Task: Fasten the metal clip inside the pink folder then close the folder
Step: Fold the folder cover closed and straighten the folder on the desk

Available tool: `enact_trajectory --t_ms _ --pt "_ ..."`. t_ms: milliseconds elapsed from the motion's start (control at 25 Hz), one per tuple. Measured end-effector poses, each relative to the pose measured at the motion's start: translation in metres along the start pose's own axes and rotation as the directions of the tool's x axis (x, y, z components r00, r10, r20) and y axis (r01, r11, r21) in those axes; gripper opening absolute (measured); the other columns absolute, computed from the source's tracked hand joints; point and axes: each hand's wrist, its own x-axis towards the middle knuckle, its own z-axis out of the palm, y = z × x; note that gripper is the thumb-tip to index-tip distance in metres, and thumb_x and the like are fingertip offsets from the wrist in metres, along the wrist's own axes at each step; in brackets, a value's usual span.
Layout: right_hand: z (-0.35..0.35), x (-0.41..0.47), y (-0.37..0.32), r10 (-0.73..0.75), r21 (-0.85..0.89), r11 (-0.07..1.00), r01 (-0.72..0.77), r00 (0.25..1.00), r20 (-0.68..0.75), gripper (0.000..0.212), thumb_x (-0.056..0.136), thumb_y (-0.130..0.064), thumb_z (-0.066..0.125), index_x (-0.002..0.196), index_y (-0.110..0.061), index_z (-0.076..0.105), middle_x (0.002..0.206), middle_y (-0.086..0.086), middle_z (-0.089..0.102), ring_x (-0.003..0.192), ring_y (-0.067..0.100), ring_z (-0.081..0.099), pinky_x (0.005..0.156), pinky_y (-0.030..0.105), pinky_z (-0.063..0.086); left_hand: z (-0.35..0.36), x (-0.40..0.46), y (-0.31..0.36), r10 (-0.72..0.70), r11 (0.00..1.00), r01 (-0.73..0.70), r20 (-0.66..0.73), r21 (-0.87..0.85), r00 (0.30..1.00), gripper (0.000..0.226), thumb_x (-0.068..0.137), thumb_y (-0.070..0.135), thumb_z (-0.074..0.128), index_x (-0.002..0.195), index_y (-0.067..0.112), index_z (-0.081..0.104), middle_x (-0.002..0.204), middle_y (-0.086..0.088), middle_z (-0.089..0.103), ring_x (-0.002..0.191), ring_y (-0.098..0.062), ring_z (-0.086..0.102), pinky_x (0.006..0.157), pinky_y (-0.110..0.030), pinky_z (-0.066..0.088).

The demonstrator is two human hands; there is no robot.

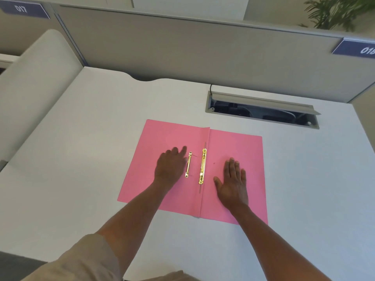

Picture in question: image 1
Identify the person's left hand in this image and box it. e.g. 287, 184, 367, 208
154, 146, 188, 188

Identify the person's right hand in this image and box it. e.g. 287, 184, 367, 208
213, 157, 250, 211

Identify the short gold metal clip plate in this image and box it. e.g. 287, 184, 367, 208
184, 151, 193, 178

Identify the pink folder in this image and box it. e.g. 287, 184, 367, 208
117, 119, 269, 226

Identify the gold metal fastener bar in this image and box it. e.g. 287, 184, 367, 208
198, 148, 207, 185

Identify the thin grey metal clip strip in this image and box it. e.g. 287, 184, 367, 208
198, 142, 207, 194

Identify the person's right forearm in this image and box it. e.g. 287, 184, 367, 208
228, 201, 332, 281

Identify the person's left forearm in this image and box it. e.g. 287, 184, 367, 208
95, 180, 176, 272

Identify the beige shirt torso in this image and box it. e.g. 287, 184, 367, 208
126, 270, 200, 281

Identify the grey desk partition panel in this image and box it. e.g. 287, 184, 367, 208
54, 4, 375, 104
0, 0, 86, 68

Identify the white rounded side divider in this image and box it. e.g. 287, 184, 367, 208
0, 29, 85, 172

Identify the blue number label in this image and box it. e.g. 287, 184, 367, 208
0, 0, 51, 20
331, 38, 375, 59

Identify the green potted plant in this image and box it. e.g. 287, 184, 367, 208
298, 0, 375, 32

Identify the grey desk cable port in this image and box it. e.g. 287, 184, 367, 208
205, 90, 321, 130

